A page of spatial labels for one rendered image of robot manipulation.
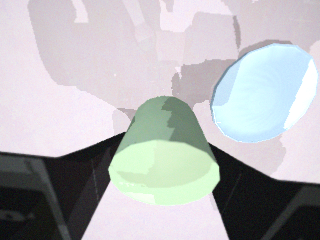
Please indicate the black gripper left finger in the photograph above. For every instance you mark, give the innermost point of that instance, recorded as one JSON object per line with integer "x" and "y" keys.
{"x": 74, "y": 184}

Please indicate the light blue round dish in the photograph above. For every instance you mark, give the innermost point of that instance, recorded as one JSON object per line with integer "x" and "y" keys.
{"x": 264, "y": 93}

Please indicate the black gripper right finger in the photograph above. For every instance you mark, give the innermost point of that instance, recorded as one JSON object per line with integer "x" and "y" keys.
{"x": 252, "y": 205}

